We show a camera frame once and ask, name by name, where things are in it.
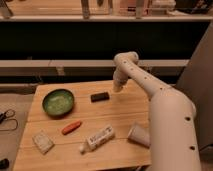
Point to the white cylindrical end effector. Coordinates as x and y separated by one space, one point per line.
119 80

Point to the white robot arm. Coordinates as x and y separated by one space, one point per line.
171 117

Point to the orange carrot toy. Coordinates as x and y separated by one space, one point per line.
71 127

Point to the green bowl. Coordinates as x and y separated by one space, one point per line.
58 102

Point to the white wrapped packet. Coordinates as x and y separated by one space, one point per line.
42 142

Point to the black eraser block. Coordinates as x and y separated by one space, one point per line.
99 97

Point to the black object bottom left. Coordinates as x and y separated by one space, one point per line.
4 163

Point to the white plastic bottle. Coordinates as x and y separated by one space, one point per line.
97 139

